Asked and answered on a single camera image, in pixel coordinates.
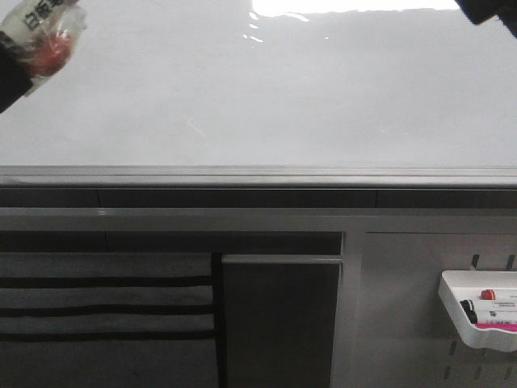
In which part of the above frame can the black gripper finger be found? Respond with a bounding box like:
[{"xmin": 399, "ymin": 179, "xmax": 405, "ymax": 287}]
[
  {"xmin": 1, "ymin": 32, "xmax": 33, "ymax": 113},
  {"xmin": 456, "ymin": 0, "xmax": 516, "ymax": 37}
]

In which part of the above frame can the white black-tipped whiteboard marker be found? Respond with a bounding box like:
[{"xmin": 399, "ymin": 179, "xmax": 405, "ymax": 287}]
[{"xmin": 1, "ymin": 1, "xmax": 86, "ymax": 96}]

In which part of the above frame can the grey whiteboard marker ledge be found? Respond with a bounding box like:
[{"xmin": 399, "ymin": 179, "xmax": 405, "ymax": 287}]
[{"xmin": 1, "ymin": 166, "xmax": 516, "ymax": 190}]

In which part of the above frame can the white whiteboard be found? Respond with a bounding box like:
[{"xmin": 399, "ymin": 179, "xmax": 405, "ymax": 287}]
[{"xmin": 1, "ymin": 1, "xmax": 516, "ymax": 168}]

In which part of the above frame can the grey fabric pocket organizer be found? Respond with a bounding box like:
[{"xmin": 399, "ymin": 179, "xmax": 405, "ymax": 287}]
[{"xmin": 1, "ymin": 252, "xmax": 227, "ymax": 387}]

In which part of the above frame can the red-capped marker in tray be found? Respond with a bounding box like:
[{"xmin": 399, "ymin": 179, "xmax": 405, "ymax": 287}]
[{"xmin": 480, "ymin": 289, "xmax": 517, "ymax": 301}]

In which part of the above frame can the black-capped marker upper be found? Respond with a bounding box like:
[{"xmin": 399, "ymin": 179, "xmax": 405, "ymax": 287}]
[{"xmin": 460, "ymin": 299, "xmax": 517, "ymax": 311}]

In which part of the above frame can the black-capped marker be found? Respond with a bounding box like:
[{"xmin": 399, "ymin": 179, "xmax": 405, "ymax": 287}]
[
  {"xmin": 464, "ymin": 309, "xmax": 517, "ymax": 324},
  {"xmin": 460, "ymin": 299, "xmax": 517, "ymax": 311}
]

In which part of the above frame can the black-capped marker lower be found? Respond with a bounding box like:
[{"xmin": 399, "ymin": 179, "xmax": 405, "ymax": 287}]
[{"xmin": 464, "ymin": 309, "xmax": 517, "ymax": 324}]

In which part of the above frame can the pink eraser in tray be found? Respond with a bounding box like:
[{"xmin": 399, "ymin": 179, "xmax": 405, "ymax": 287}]
[{"xmin": 473, "ymin": 323, "xmax": 517, "ymax": 334}]

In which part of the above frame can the white pegboard panel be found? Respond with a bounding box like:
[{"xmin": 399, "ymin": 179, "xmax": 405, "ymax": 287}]
[{"xmin": 351, "ymin": 233, "xmax": 516, "ymax": 387}]

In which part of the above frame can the dark grey flat panel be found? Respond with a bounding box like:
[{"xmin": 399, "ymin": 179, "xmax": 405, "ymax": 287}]
[{"xmin": 223, "ymin": 255, "xmax": 342, "ymax": 387}]

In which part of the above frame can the white plastic wall tray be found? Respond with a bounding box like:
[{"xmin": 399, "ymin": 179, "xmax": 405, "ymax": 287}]
[{"xmin": 437, "ymin": 270, "xmax": 516, "ymax": 353}]

